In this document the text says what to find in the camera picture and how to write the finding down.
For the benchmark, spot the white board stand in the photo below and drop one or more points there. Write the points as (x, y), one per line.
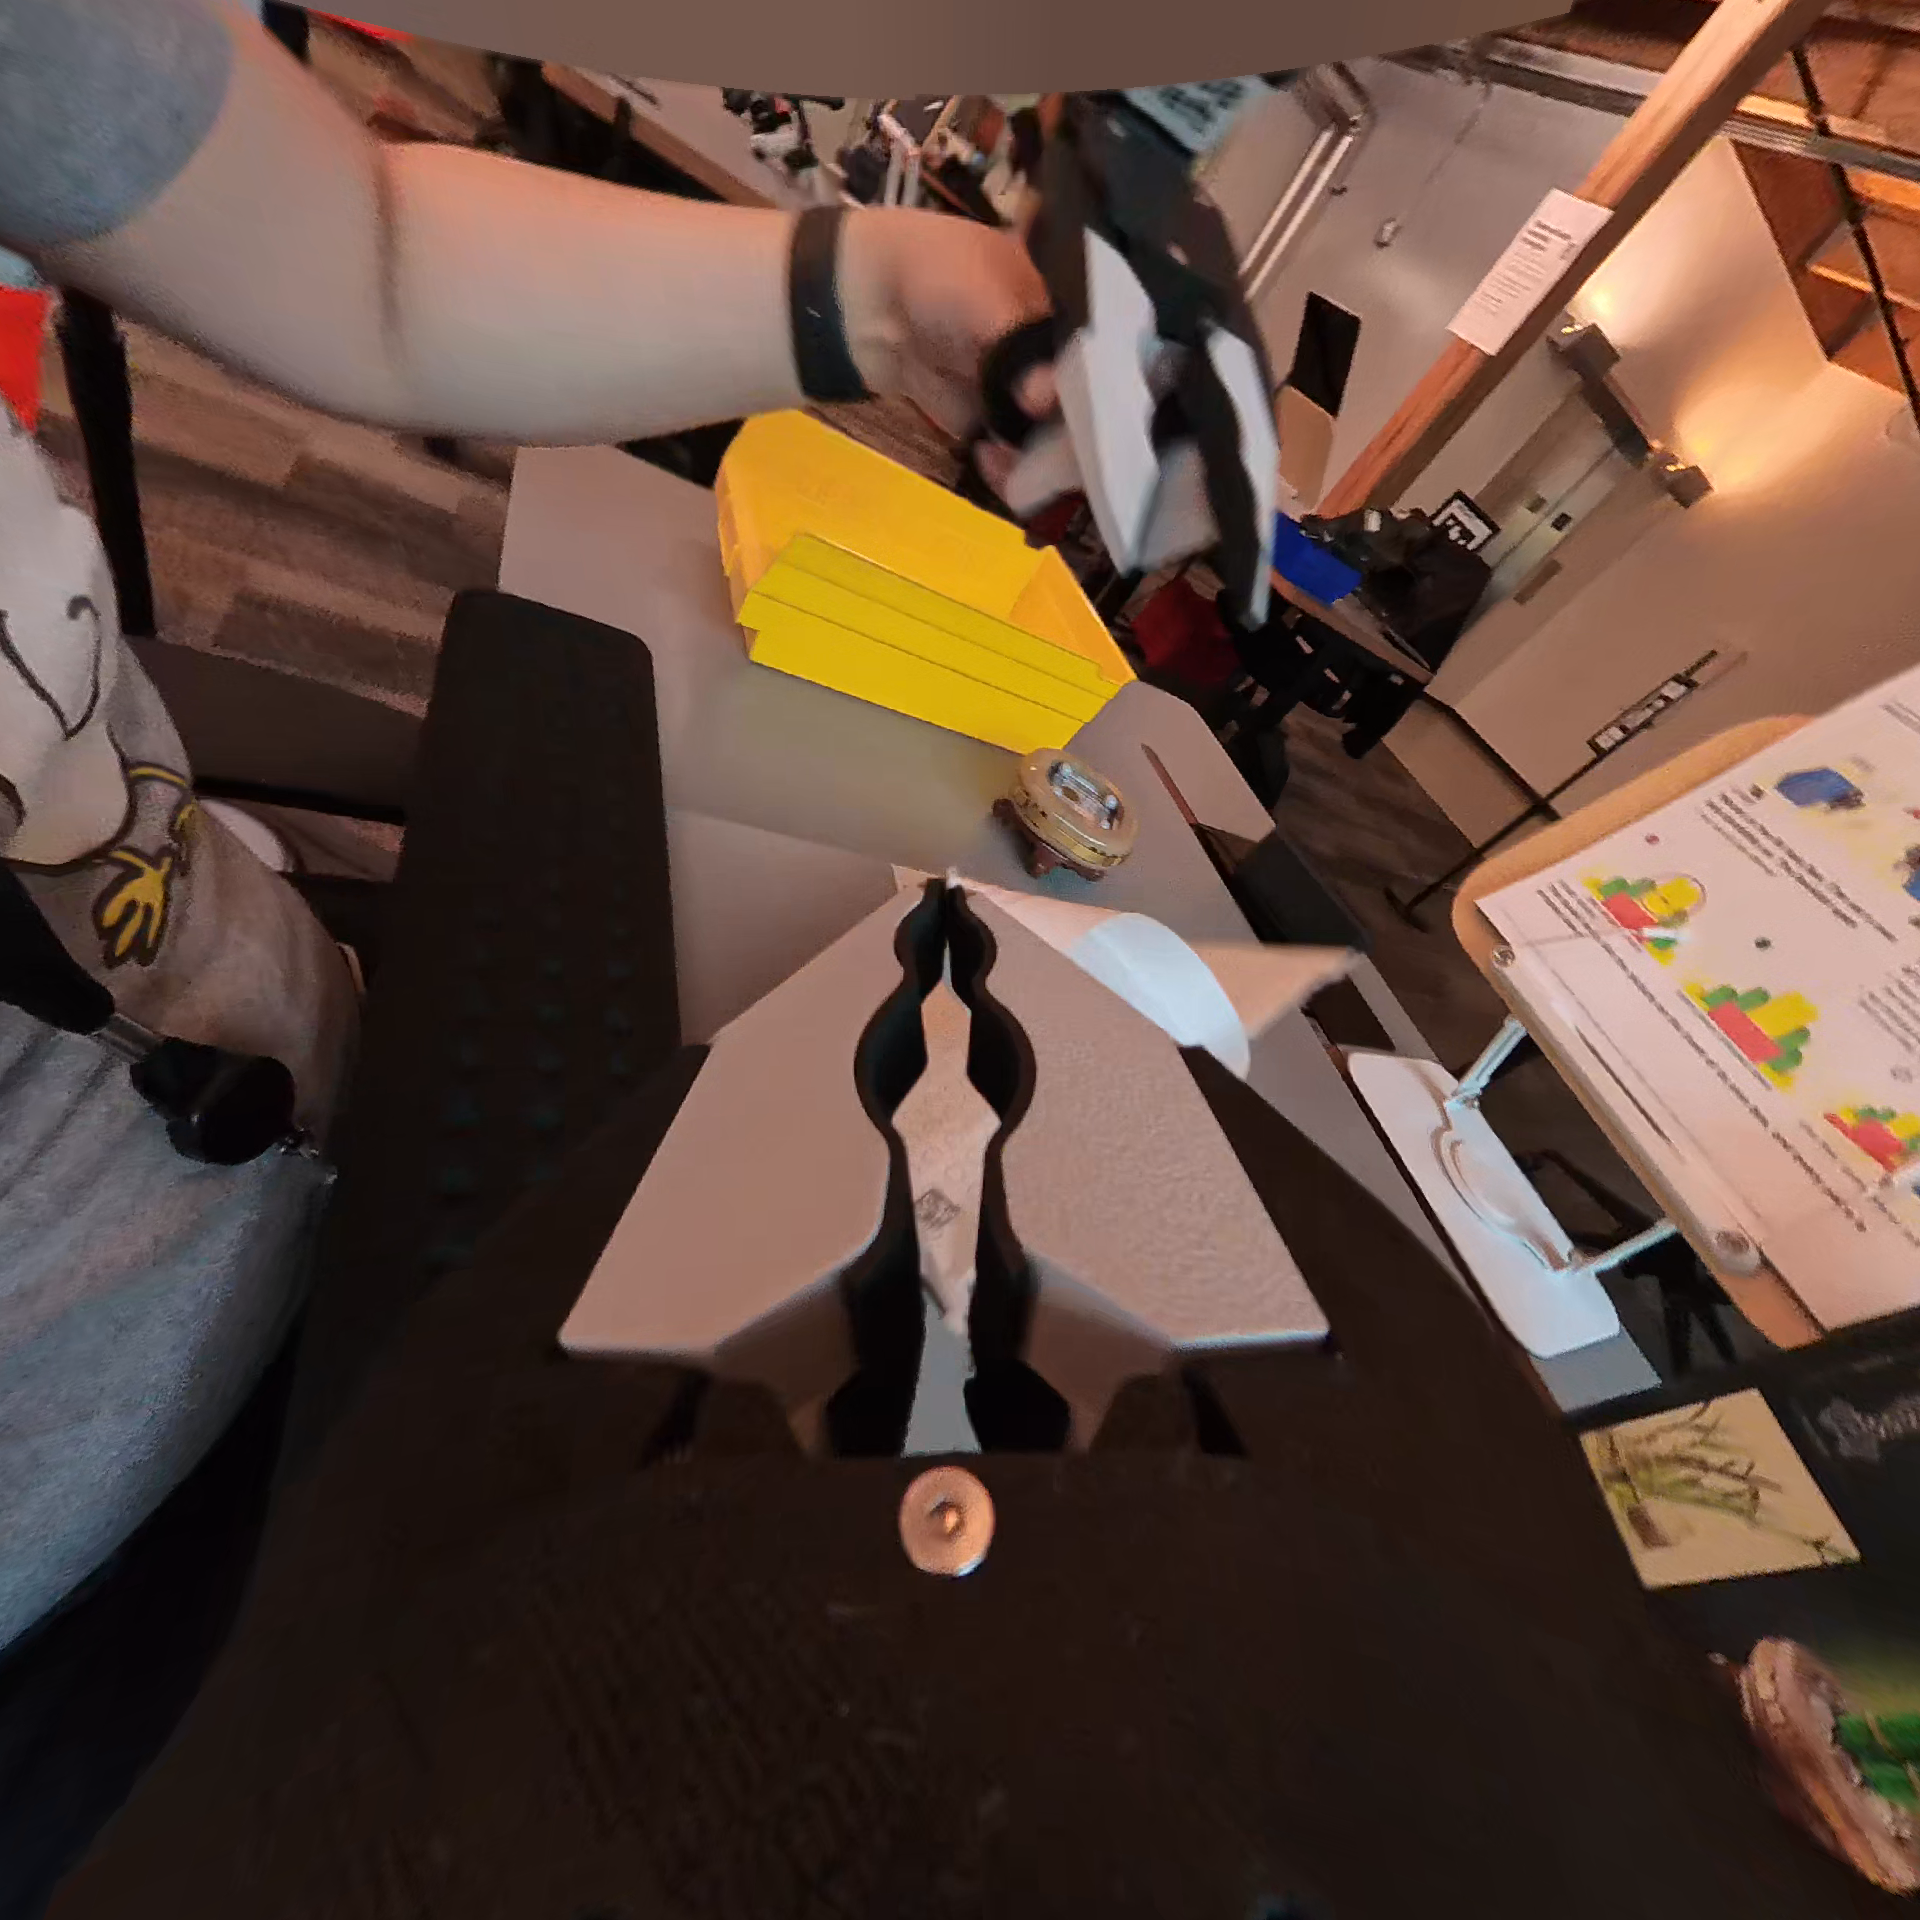
(1411, 1112)

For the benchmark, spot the colour instruction sheet on clipboard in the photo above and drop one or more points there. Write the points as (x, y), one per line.
(1515, 868)

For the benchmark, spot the yellow plastic bin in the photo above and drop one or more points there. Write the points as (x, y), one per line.
(898, 597)

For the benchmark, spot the blue plastic bin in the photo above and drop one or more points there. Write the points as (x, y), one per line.
(1316, 566)

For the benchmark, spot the white paper bag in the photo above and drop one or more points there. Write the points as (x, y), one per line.
(1153, 973)

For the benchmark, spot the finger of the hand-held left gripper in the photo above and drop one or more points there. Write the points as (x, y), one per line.
(1115, 389)
(1248, 450)

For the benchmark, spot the wooden post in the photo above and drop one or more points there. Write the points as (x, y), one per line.
(1649, 150)

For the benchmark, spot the dark office chair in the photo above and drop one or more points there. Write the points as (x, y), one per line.
(284, 720)

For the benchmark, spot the printed instruction sheet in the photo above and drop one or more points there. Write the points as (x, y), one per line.
(1725, 930)

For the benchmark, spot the grey desk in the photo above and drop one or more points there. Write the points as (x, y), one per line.
(840, 766)

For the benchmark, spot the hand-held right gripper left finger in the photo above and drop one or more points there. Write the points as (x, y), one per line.
(718, 1198)

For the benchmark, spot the person's left hand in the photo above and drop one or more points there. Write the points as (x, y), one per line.
(931, 315)

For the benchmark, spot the person's left forearm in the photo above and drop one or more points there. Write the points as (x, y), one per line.
(523, 300)

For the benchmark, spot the black bamboo set box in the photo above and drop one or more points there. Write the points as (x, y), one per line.
(1725, 1484)

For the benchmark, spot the black wristband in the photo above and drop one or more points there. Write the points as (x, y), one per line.
(825, 300)

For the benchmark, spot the black bag pile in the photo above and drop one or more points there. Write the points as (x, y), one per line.
(1411, 585)

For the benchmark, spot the person in grey shirt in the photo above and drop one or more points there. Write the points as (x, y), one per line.
(88, 750)

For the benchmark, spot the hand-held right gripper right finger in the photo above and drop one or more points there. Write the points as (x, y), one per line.
(1171, 1198)

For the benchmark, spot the white paper note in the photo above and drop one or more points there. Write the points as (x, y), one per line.
(1530, 270)

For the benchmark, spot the round tan brick pot model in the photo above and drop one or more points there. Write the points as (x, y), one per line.
(1070, 810)

